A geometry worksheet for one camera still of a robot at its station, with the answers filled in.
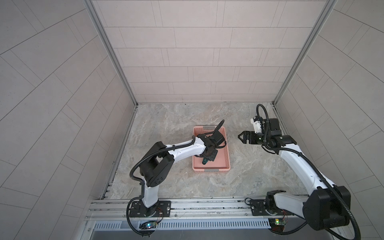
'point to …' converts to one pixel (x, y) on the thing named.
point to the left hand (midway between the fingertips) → (213, 154)
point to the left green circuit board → (148, 225)
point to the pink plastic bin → (221, 162)
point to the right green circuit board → (277, 225)
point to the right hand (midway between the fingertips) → (244, 135)
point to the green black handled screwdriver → (204, 160)
